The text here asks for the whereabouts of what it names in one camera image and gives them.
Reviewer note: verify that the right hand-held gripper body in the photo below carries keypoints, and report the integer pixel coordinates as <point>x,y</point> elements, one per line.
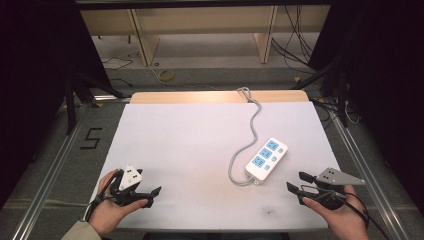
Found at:
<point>336,178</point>

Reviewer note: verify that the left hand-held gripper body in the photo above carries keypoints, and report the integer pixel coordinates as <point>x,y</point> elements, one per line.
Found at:
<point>130,178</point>

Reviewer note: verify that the person's left hand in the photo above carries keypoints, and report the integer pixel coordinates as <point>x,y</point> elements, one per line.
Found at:
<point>106,213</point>

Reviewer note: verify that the person's right hand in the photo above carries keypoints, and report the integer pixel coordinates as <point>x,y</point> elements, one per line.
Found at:
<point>346,220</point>

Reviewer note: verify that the white power strip blue sockets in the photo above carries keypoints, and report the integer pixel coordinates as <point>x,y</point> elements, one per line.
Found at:
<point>263,166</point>

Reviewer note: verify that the white table mat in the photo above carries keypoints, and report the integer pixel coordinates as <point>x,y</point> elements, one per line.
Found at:
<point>186,150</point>

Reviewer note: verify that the black metal stand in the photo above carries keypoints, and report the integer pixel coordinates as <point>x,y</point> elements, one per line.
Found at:
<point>333,83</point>
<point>76,96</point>

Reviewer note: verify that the yellow tape roll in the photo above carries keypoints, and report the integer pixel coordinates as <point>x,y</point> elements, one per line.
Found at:
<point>165,75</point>

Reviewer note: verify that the black curtain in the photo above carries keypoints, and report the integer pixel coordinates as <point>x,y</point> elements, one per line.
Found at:
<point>36,83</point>
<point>383,83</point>

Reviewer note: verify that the light wooden desk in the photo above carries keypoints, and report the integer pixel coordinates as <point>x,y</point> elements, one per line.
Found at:
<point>206,20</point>

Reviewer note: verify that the aluminium floor rail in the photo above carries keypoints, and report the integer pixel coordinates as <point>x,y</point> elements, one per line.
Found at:
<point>370,173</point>
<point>50,173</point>

